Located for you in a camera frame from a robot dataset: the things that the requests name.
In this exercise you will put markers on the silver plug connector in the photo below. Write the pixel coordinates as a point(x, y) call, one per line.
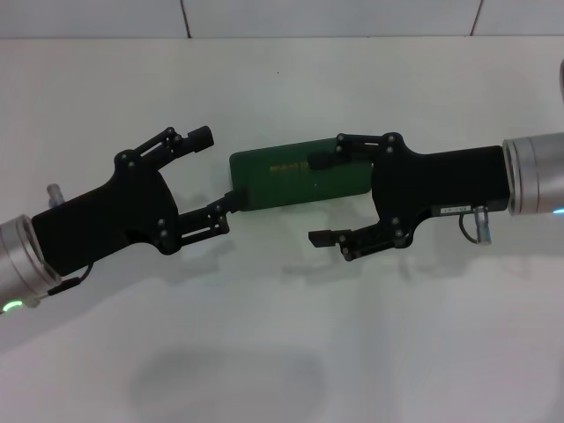
point(54, 194)

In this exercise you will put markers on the green glasses case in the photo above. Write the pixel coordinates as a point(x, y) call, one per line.
point(273, 185)

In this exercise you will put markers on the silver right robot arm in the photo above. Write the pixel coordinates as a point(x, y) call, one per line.
point(533, 176)

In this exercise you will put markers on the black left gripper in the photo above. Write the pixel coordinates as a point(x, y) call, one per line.
point(114, 220)

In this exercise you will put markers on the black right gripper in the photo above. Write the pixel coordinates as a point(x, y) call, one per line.
point(440, 180)

